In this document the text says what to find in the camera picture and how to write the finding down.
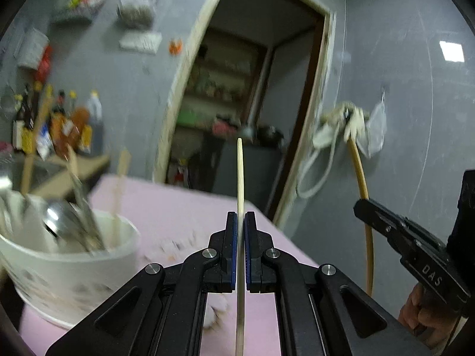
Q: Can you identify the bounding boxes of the wooden chopstick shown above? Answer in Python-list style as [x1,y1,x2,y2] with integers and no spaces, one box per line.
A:
[347,139,374,297]
[235,138,246,356]

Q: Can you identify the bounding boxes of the metal spoon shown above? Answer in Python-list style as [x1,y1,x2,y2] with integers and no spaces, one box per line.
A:
[0,174,17,230]
[42,200,87,250]

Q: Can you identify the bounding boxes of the metal fork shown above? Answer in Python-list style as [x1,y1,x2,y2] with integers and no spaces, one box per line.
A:
[67,145,105,251]

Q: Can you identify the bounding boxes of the person right hand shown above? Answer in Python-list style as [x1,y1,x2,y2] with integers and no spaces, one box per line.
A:
[398,283,458,343]

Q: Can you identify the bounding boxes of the white plastic utensil holder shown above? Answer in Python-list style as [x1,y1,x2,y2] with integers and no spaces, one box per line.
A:
[1,191,140,330]

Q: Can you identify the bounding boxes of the clear hanging plastic bag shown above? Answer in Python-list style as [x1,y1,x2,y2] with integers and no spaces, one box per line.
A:
[357,87,387,159]

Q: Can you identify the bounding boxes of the dark grey cabinet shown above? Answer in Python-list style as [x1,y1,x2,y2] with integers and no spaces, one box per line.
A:
[211,142,283,210]

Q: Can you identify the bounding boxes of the white rubber gloves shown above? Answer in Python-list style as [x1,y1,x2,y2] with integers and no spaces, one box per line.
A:
[312,102,370,150]

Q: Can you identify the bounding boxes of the large oil jug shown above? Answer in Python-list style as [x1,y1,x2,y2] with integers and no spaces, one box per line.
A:
[80,90,104,156]

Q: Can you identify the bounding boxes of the dark soy sauce bottle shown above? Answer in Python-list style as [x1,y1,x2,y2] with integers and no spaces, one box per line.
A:
[22,85,39,154]

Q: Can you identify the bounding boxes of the red plastic bag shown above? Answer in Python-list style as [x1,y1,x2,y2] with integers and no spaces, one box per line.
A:
[34,45,52,85]

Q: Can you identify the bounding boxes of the orange wall hook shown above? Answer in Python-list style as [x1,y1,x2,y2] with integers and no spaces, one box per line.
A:
[168,39,183,55]

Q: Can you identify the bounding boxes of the white wall switch panel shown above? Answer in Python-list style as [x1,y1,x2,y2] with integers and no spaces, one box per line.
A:
[119,31,163,55]

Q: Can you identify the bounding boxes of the white wall box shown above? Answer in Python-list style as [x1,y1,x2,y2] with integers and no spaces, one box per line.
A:
[17,27,49,71]

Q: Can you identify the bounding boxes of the grey wall spice shelf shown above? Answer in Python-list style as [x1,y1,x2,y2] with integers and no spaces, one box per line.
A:
[51,0,105,24]

